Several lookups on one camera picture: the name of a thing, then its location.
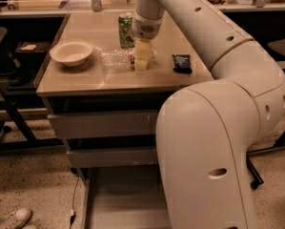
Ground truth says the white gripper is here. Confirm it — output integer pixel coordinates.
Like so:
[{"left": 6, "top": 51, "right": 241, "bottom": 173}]
[{"left": 132, "top": 12, "right": 163, "bottom": 72}]

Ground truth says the clear plastic water bottle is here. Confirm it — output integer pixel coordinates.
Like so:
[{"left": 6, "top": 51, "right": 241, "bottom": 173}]
[{"left": 99, "top": 47, "right": 158, "bottom": 71}]

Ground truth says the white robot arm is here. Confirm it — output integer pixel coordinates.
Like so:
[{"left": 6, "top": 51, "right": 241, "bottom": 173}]
[{"left": 133, "top": 0, "right": 285, "bottom": 229}]

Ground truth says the grey drawer cabinet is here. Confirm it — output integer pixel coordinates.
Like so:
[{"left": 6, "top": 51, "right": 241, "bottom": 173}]
[{"left": 36, "top": 10, "right": 212, "bottom": 180}]

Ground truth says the grey top drawer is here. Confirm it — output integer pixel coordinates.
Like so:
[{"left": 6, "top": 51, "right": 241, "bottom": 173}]
[{"left": 47, "top": 93, "right": 169, "bottom": 140}]

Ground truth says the grey middle drawer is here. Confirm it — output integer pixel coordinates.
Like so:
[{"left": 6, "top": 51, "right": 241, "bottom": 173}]
[{"left": 67, "top": 135, "right": 157, "bottom": 168}]

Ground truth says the grey open bottom drawer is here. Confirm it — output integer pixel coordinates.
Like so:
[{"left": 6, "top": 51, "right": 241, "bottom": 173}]
[{"left": 81, "top": 165, "right": 171, "bottom": 229}]

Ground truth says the green soda can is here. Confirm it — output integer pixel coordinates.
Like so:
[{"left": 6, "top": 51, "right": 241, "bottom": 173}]
[{"left": 118, "top": 12, "right": 134, "bottom": 49}]

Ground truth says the dark blue snack packet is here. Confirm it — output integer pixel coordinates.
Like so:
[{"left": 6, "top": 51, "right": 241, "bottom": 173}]
[{"left": 173, "top": 54, "right": 193, "bottom": 74}]

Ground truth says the white bowl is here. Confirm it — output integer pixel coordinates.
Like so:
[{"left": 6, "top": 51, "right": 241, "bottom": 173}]
[{"left": 50, "top": 40, "right": 93, "bottom": 67}]

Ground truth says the black wheeled stand base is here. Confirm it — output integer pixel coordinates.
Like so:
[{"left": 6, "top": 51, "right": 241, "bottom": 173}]
[{"left": 246, "top": 131, "right": 285, "bottom": 190}]

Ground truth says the white sneaker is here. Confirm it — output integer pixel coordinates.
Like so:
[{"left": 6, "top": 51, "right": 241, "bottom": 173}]
[{"left": 0, "top": 208, "right": 32, "bottom": 229}]

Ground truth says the black table frame left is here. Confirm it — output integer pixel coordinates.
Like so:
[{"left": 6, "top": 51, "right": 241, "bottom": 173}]
[{"left": 0, "top": 83, "right": 65, "bottom": 157}]

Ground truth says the black cable on floor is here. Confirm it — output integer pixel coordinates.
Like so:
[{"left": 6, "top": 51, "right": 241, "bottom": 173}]
[{"left": 69, "top": 175, "right": 81, "bottom": 229}]

